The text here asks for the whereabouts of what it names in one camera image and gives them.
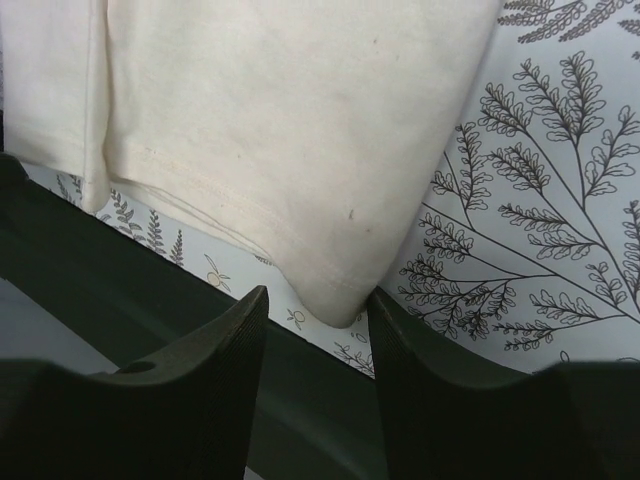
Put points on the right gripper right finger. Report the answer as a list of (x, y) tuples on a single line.
[(448, 413)]

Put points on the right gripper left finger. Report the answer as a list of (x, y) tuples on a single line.
[(183, 412)]

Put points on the cream t shirt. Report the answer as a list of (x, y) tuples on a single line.
[(304, 131)]

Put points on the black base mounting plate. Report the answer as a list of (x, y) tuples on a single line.
[(314, 417)]

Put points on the floral table mat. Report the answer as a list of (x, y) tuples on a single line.
[(525, 246)]

